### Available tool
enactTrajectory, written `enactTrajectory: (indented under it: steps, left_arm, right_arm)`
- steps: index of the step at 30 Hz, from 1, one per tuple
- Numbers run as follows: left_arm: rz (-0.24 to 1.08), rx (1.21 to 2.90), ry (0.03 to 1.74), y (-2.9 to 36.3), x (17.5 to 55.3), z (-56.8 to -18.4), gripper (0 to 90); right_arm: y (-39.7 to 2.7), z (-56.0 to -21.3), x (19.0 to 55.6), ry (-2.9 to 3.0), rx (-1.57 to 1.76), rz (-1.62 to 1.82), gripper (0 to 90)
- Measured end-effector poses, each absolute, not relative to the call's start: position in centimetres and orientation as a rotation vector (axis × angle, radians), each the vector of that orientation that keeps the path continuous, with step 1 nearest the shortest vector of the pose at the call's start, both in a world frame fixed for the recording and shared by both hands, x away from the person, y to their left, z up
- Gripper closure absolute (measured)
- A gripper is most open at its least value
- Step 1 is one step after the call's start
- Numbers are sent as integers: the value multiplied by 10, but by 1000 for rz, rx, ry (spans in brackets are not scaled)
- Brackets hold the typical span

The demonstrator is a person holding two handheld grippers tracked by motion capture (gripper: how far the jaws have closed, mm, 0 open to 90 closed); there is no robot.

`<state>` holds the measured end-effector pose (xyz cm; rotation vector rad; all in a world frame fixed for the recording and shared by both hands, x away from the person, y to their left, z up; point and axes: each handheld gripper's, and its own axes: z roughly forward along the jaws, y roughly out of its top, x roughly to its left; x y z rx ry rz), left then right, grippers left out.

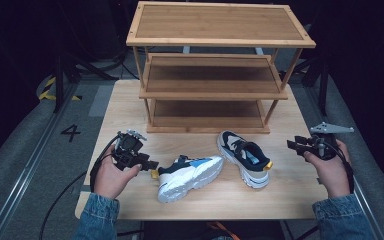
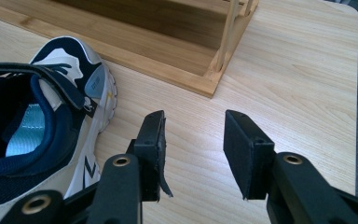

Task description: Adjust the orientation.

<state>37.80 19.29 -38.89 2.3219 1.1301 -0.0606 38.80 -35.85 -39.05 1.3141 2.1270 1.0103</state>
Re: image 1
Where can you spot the yellow and black floor tape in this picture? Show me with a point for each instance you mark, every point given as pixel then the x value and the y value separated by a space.
pixel 46 95

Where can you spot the person's right hand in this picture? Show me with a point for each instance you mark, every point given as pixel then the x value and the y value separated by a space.
pixel 335 175

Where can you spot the black metal stand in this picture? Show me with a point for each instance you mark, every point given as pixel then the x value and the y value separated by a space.
pixel 59 83
pixel 323 86

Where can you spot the white and navy sneaker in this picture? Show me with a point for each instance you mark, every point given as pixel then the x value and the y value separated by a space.
pixel 186 175
pixel 246 156

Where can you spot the person's left hand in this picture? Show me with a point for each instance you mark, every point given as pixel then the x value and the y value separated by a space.
pixel 110 180

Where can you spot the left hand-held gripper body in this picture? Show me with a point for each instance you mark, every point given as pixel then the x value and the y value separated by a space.
pixel 128 150

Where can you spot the wooden shoe rack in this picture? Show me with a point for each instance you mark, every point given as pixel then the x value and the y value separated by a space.
pixel 213 26

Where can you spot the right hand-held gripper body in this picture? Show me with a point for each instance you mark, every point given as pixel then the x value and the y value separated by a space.
pixel 326 145

